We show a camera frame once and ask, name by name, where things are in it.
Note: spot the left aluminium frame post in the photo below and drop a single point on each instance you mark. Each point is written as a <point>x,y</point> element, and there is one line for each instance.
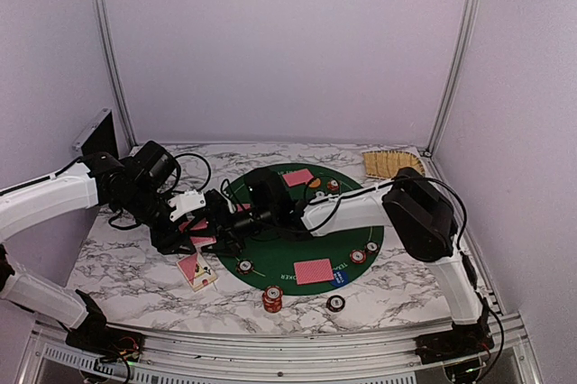
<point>107,43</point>

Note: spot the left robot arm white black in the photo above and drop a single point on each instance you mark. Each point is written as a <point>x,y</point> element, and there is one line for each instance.
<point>132,184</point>

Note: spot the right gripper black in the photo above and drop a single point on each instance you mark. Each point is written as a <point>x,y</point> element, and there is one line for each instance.
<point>221,214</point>

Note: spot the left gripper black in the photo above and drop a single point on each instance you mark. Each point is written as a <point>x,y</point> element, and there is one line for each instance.
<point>166,242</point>

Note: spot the orange big blind button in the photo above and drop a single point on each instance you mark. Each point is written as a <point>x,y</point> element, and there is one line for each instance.
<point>315,184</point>

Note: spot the single orange chip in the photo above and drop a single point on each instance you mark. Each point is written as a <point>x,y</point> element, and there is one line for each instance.
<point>333,185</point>
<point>358,257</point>

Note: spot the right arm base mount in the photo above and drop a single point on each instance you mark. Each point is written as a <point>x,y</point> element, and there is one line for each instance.
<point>459,341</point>

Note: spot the red playing card deck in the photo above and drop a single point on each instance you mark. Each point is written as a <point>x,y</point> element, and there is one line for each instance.
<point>198,234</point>

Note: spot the right aluminium frame post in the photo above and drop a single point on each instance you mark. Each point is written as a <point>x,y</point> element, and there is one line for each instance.
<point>464,36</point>

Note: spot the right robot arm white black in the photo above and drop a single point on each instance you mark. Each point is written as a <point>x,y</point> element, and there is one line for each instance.
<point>410,203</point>

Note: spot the blue small blind button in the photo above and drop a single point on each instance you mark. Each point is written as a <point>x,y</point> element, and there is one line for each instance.
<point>340,279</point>

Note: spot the playing card box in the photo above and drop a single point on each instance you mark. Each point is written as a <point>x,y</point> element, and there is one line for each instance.
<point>197,272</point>

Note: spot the orange poker chip stack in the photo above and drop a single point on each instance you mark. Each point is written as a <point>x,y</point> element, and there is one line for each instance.
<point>272,299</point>

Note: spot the round green poker mat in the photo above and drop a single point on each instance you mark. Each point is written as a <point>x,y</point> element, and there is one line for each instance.
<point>274,257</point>

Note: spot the aluminium poker case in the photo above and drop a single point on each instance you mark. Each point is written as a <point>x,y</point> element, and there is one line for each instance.
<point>98,136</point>

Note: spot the dealt red card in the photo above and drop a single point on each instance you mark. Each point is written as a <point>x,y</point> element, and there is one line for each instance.
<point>315,271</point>
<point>297,177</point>
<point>241,207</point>

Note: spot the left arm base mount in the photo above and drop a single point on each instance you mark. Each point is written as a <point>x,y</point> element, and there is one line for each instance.
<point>94,334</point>

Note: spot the aluminium frame post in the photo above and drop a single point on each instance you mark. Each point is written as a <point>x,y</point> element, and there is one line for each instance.
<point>464,36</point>
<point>107,43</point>

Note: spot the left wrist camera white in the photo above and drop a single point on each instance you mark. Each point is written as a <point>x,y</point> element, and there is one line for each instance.
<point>185,203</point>

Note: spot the woven bamboo tray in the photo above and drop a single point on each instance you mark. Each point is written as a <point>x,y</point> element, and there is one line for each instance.
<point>386,164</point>

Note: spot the aluminium front rail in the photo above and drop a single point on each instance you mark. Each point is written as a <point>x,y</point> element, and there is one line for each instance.
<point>364,357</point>

